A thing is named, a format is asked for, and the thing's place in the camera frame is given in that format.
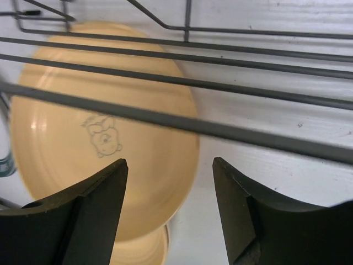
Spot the grey wire dish rack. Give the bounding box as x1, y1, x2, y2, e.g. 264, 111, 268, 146
1, 1, 352, 165

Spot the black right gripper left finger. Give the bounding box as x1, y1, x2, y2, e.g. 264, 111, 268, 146
1, 159, 129, 264

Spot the yellow shallow plate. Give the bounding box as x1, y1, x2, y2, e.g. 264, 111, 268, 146
110, 225, 170, 265

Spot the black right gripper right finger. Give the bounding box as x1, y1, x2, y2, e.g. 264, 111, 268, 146
212, 157, 352, 264

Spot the white plate dark patterned rim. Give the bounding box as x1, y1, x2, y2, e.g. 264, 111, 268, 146
1, 92, 17, 178

